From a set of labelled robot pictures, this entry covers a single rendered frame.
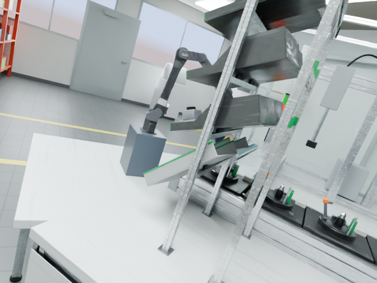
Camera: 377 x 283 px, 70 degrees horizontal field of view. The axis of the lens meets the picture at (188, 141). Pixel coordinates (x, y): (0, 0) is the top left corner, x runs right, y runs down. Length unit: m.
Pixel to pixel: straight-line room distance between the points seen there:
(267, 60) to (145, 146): 0.69
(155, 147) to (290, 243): 0.66
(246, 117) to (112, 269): 0.50
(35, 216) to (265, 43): 0.77
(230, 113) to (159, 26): 7.21
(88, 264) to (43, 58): 6.94
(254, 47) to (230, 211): 0.67
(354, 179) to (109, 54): 6.45
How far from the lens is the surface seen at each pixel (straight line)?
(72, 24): 7.46
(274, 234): 1.11
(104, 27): 7.49
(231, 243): 0.75
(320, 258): 1.13
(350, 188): 2.28
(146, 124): 1.21
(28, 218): 0.89
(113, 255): 0.80
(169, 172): 0.81
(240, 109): 0.69
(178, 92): 7.04
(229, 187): 1.16
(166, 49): 7.94
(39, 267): 0.88
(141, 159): 1.20
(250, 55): 0.70
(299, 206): 1.31
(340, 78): 2.18
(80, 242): 0.82
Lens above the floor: 1.37
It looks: 14 degrees down
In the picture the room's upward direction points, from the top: 19 degrees clockwise
